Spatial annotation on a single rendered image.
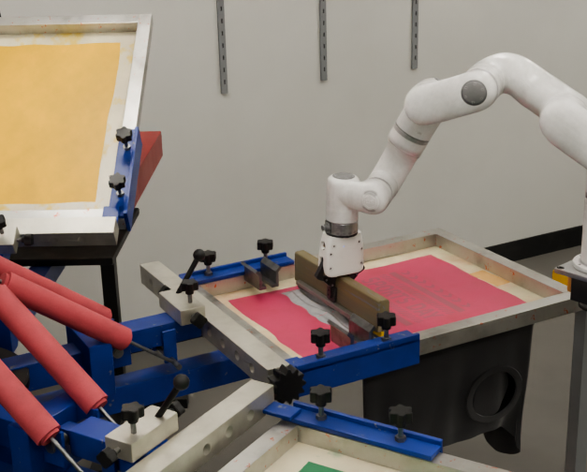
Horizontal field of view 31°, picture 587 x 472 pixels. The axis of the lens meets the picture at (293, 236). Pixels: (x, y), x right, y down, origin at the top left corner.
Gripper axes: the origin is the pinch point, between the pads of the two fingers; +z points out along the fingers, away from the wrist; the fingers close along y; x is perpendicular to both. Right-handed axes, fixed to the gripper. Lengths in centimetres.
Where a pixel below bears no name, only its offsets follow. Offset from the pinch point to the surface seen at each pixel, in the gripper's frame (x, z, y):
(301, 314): 3.9, 5.9, -7.7
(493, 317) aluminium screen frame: -28.0, -0.2, 23.5
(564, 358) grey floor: 94, 103, 170
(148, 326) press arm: -1.7, -2.3, -48.4
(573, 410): -14, 43, 67
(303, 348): -13.0, 5.2, -16.7
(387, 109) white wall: 200, 19, 147
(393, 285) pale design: 7.6, 5.5, 20.9
